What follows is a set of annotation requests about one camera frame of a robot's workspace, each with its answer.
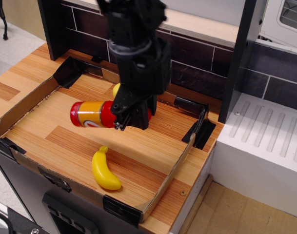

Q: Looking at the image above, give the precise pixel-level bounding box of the white appliance with window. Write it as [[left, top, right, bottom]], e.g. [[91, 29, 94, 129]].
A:
[[260, 0, 297, 49]]

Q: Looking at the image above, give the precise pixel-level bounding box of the red hot sauce bottle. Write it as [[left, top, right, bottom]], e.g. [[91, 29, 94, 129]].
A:
[[70, 100, 153, 129]]

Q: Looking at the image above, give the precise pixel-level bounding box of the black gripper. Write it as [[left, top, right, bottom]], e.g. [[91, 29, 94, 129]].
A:
[[111, 38, 171, 131]]

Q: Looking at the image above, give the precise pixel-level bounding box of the cardboard fence with black tape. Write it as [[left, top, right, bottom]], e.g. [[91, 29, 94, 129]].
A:
[[0, 54, 222, 229]]

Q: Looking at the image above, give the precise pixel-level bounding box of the yellow toy banana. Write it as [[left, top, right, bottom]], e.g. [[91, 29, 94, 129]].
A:
[[92, 146, 121, 190]]

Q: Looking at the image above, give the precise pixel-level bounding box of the black vertical cabinet post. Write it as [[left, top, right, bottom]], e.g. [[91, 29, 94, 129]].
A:
[[218, 0, 268, 123]]

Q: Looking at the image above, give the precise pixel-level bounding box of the light wooden shelf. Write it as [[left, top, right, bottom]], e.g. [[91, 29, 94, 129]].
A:
[[62, 0, 239, 49]]

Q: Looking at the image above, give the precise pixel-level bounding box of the black left cabinet panel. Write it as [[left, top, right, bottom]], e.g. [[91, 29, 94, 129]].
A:
[[37, 0, 70, 60]]

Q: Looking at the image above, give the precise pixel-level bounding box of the white ribbed sink drainboard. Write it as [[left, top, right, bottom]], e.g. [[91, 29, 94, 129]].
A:
[[210, 94, 297, 217]]

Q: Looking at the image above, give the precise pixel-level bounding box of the yellow toy bell pepper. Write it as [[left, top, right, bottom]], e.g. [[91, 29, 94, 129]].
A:
[[112, 83, 120, 97]]

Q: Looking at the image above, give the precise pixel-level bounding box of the black oven control panel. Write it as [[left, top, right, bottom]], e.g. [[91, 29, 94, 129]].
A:
[[42, 194, 99, 234]]

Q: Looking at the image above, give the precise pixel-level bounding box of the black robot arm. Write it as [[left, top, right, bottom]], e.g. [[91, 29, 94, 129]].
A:
[[97, 0, 171, 131]]

